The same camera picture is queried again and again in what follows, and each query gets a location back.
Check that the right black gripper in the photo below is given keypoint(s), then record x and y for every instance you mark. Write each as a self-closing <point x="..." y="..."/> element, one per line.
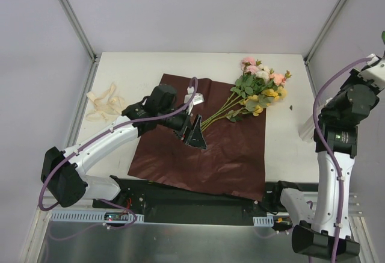
<point x="354" y="79"/>

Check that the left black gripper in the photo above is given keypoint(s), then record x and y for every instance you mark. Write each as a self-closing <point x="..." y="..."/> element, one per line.
<point x="185" y="128"/>

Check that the red wrapping paper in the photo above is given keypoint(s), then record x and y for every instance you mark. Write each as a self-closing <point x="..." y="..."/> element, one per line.
<point x="233" y="162"/>

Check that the artificial flower bouquet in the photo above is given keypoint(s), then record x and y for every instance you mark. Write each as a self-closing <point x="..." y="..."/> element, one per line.
<point x="258" y="87"/>

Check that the cream ribbon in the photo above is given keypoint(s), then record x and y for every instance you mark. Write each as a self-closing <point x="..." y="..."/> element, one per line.
<point x="106" y="107"/>

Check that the pink rose stem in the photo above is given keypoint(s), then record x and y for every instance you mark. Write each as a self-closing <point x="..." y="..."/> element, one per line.
<point x="383" y="39"/>

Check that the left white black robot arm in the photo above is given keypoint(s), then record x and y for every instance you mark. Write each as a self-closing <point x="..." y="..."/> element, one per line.
<point x="64" y="172"/>

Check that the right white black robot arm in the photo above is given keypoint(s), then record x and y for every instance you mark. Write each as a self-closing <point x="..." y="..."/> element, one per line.
<point x="324" y="232"/>

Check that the white ribbed vase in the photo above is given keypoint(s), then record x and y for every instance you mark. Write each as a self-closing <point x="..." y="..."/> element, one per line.
<point x="306" y="131"/>

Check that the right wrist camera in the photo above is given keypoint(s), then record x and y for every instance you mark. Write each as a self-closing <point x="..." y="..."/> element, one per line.
<point x="373" y="72"/>

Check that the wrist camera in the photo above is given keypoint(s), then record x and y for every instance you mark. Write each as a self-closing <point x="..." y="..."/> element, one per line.
<point x="373" y="72"/>
<point x="197" y="99"/>

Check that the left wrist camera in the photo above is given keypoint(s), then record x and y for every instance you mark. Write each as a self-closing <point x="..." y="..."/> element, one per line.
<point x="197" y="99"/>

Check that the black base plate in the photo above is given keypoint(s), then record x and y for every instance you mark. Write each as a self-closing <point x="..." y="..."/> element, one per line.
<point x="158" y="203"/>

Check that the right aluminium frame post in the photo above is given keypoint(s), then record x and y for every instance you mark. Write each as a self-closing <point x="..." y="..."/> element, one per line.
<point x="325" y="29"/>

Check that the aluminium frame post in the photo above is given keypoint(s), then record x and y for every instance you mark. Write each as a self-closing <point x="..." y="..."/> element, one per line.
<point x="325" y="29"/>
<point x="78" y="29"/>

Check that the right white cable duct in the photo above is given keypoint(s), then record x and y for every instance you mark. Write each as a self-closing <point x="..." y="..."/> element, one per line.
<point x="267" y="221"/>

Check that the white cable duct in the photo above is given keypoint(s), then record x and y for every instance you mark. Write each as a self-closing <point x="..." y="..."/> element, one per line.
<point x="96" y="217"/>
<point x="267" y="221"/>

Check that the left aluminium frame post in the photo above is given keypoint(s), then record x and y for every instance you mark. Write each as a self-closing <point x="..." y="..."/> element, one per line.
<point x="78" y="29"/>

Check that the left white cable duct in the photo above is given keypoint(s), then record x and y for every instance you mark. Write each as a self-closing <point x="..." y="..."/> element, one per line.
<point x="96" y="217"/>

